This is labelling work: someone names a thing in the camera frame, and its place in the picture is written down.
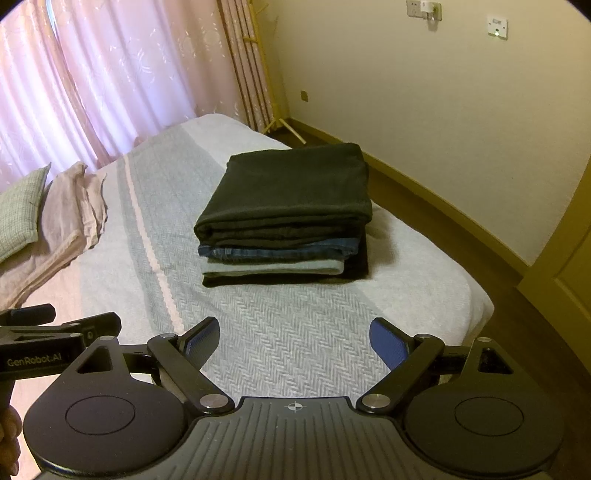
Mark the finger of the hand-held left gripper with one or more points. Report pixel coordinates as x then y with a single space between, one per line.
99 324
27 316

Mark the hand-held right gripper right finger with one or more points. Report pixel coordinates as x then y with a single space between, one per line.
388 344

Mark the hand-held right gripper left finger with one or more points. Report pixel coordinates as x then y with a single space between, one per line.
203 342

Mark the dark green shorts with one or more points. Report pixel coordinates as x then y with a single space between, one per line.
286 194

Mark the person's left hand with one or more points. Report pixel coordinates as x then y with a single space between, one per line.
10 434

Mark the folded black garment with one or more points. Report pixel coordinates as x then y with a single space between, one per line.
358 263

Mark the folded grey garment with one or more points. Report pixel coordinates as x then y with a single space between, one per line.
272 267

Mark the green cushion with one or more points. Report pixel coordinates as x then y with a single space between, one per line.
21 212

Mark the beige pillow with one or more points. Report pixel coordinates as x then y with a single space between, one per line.
60 217

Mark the folded blue jeans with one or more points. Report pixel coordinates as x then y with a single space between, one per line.
277 251

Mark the yellow wooden baseboard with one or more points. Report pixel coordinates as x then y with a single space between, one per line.
415 184

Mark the yellow wooden door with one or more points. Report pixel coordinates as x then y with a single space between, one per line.
565 258

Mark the pink sheer curtain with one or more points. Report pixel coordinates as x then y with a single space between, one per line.
106 69

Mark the yellow wooden coat stand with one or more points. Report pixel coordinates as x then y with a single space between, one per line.
272 83

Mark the white plug charger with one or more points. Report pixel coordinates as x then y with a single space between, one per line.
431 11

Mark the wall socket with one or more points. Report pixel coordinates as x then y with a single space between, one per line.
413 9

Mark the white wall switch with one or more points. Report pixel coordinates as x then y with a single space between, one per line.
497 26

